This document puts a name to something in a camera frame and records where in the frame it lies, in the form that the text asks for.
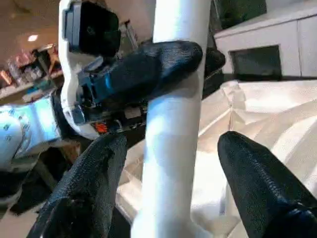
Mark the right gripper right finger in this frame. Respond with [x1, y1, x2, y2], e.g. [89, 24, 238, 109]
[217, 131, 317, 238]

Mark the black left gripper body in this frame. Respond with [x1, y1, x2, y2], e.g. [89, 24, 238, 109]
[74, 58, 149, 134]

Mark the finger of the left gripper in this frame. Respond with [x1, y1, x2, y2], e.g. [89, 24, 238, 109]
[204, 47, 226, 76]
[110, 41, 204, 102]

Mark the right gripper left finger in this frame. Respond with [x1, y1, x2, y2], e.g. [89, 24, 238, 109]
[27, 134, 128, 238]

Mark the white plastic table top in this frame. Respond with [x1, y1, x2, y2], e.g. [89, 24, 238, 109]
[116, 79, 317, 238]

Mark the white plastic table leg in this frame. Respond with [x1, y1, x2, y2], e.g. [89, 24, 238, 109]
[130, 0, 211, 238]

